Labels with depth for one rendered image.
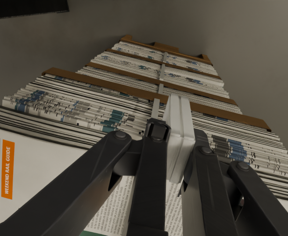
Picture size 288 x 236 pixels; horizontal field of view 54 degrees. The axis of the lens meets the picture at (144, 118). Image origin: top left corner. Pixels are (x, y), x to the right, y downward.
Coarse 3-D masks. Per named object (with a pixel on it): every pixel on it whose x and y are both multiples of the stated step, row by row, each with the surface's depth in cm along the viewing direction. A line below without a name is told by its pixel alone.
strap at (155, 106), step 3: (156, 99) 45; (159, 99) 46; (156, 102) 44; (153, 105) 42; (156, 105) 43; (153, 108) 41; (156, 108) 41; (153, 111) 40; (156, 111) 40; (153, 114) 39; (156, 114) 39; (153, 117) 38; (156, 117) 38
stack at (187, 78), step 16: (112, 48) 94; (128, 48) 99; (144, 48) 109; (160, 48) 115; (176, 48) 125; (112, 64) 74; (128, 64) 80; (144, 64) 83; (160, 64) 91; (176, 64) 96; (192, 64) 102; (208, 64) 111; (112, 80) 62; (128, 80) 65; (160, 80) 72; (176, 80) 75; (192, 80) 81; (208, 80) 83; (192, 96) 65; (224, 96) 73; (240, 112) 62
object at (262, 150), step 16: (192, 112) 44; (208, 128) 39; (224, 128) 41; (240, 128) 42; (256, 128) 45; (224, 144) 37; (240, 144) 38; (256, 144) 39; (272, 144) 40; (224, 160) 34; (240, 160) 35; (256, 160) 35; (272, 160) 36; (272, 176) 33; (176, 192) 30; (272, 192) 30; (176, 208) 30; (176, 224) 31
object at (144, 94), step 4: (140, 92) 47; (144, 92) 48; (148, 92) 48; (152, 92) 49; (140, 96) 45; (144, 96) 46; (148, 96) 46; (152, 96) 47; (156, 96) 47; (160, 96) 48; (164, 96) 48; (168, 96) 49; (152, 100) 45; (160, 100) 46; (164, 100) 46
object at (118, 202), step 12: (144, 108) 41; (132, 120) 37; (144, 120) 38; (132, 132) 34; (132, 180) 30; (168, 180) 29; (120, 192) 31; (108, 204) 31; (120, 204) 31; (108, 216) 32; (120, 216) 32; (108, 228) 33; (120, 228) 33
